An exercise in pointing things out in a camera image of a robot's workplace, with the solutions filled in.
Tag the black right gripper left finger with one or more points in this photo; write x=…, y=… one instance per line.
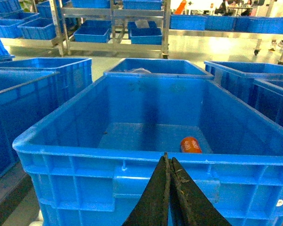
x=152, y=208

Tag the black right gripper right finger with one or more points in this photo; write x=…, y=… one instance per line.
x=188, y=204

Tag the orange cylinder cap 4680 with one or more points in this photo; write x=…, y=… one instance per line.
x=190, y=145

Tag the large blue target bin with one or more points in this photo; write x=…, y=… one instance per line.
x=91, y=159

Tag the blue bin behind target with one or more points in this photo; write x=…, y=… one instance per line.
x=160, y=67

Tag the blue bin right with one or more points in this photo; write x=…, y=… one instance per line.
x=260, y=85

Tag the blue bin left with paper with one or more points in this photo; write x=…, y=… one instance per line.
x=25, y=98

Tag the far steel rack with bins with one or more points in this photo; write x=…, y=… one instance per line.
x=118, y=17

